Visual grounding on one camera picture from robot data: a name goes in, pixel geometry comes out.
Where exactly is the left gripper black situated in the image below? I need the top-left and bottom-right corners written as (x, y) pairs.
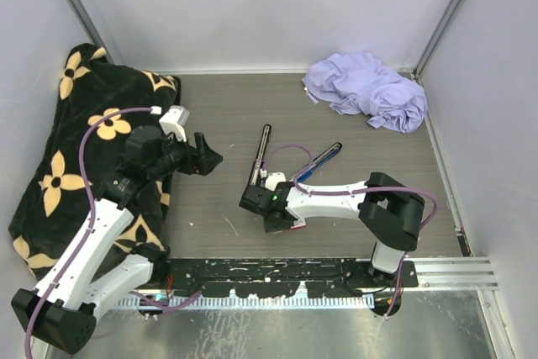
top-left (148, 128), bottom-right (221, 181)

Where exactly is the black stapler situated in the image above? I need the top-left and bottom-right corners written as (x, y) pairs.
top-left (248, 124), bottom-right (272, 186)

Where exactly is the red white staple box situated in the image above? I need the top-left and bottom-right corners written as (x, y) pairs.
top-left (289, 219), bottom-right (306, 230)

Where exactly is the blue stapler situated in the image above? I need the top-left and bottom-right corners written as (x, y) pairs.
top-left (293, 142), bottom-right (342, 182)

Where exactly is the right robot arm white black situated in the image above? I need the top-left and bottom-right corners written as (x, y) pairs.
top-left (239, 172), bottom-right (425, 287)

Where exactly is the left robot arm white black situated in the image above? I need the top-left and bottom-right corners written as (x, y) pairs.
top-left (11, 126), bottom-right (223, 355)

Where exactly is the black floral blanket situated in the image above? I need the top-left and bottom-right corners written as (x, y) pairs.
top-left (8, 44), bottom-right (181, 280)

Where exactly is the lavender crumpled cloth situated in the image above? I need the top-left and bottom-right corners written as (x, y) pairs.
top-left (302, 52), bottom-right (428, 134)

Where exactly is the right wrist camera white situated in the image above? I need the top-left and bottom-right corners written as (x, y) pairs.
top-left (260, 169), bottom-right (287, 191)

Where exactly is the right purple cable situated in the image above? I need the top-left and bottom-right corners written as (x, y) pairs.
top-left (260, 145), bottom-right (440, 318)

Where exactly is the purple cable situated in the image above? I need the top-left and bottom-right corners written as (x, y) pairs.
top-left (24, 107), bottom-right (203, 359)
top-left (260, 145), bottom-right (440, 318)

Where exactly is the white cable duct strip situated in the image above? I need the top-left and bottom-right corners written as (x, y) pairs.
top-left (117, 294), bottom-right (375, 310)

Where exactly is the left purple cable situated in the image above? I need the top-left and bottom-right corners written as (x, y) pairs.
top-left (24, 107), bottom-right (203, 359)

